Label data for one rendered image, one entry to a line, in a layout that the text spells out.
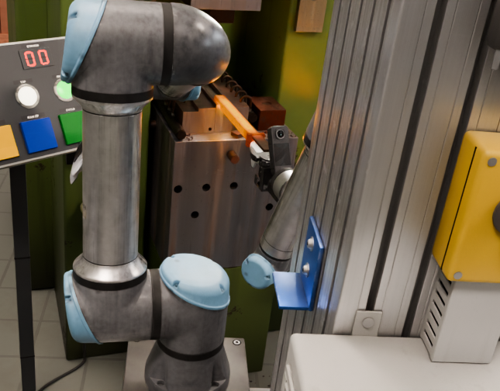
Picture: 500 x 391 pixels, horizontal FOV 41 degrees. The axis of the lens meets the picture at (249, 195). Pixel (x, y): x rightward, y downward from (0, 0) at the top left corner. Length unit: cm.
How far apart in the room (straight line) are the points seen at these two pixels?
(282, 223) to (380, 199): 70
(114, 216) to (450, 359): 53
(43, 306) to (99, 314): 170
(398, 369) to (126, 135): 51
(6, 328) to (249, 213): 107
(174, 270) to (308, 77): 122
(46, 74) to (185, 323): 84
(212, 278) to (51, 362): 148
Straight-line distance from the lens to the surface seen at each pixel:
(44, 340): 262
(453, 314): 68
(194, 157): 194
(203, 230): 206
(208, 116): 197
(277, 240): 135
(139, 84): 95
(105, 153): 98
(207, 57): 96
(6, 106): 166
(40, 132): 168
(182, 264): 112
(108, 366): 249
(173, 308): 109
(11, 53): 170
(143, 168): 214
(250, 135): 173
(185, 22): 95
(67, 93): 173
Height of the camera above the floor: 167
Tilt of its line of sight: 27 degrees down
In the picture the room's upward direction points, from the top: 7 degrees clockwise
